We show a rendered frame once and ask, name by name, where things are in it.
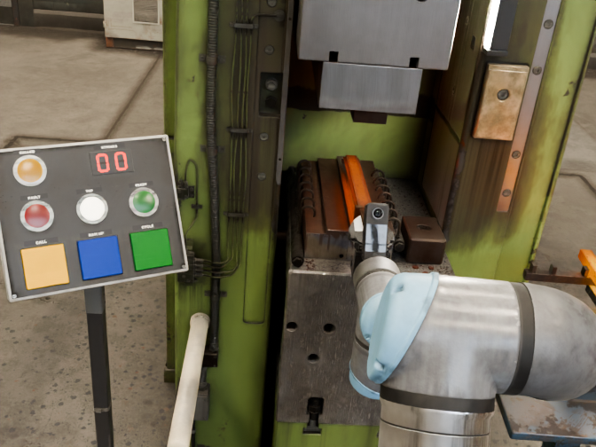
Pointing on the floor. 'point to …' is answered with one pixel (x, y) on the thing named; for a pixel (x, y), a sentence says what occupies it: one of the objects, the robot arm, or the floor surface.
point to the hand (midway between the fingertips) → (366, 215)
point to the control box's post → (99, 364)
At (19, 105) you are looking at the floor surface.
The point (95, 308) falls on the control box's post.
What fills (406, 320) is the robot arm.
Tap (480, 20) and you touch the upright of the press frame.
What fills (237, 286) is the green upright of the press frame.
